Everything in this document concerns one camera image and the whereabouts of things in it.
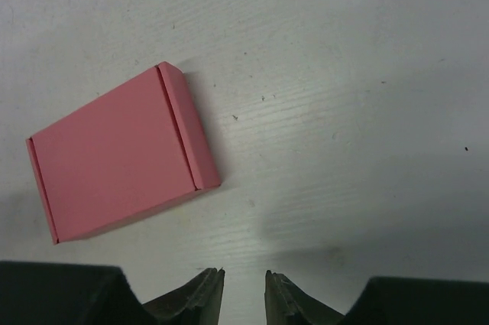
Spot pink cardboard box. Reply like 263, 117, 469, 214
26, 62, 222, 244

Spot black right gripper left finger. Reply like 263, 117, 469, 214
1, 261, 225, 324

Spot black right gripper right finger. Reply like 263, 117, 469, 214
264, 271, 488, 324

